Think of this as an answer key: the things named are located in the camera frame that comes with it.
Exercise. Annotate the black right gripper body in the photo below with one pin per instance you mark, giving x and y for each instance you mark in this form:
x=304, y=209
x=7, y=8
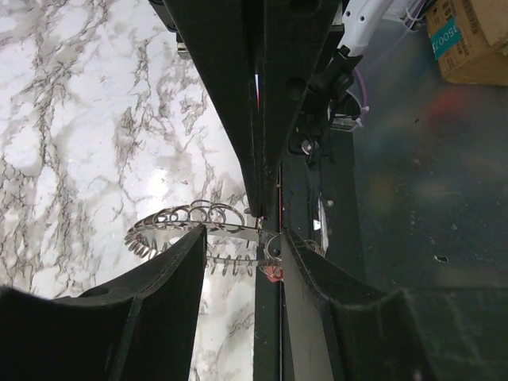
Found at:
x=333, y=39

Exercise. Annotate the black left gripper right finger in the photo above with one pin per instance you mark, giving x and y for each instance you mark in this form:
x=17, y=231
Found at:
x=340, y=328

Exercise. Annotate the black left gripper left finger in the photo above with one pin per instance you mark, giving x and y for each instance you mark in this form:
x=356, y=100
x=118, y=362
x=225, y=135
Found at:
x=139, y=326

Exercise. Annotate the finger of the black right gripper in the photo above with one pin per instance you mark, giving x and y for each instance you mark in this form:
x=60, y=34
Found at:
x=293, y=37
x=219, y=41

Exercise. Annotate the metal disc keyring organizer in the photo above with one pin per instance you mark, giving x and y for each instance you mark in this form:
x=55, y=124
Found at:
x=236, y=243

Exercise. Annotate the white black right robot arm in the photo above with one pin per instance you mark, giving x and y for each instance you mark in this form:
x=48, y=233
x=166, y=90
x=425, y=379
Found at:
x=333, y=73

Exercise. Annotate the red key tag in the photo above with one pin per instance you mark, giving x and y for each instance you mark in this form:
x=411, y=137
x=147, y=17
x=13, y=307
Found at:
x=274, y=273

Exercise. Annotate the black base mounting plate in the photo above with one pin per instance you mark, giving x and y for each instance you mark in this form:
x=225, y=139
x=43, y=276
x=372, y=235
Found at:
x=317, y=201

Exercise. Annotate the brown cardboard box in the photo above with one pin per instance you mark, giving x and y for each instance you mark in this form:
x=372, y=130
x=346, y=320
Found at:
x=469, y=41

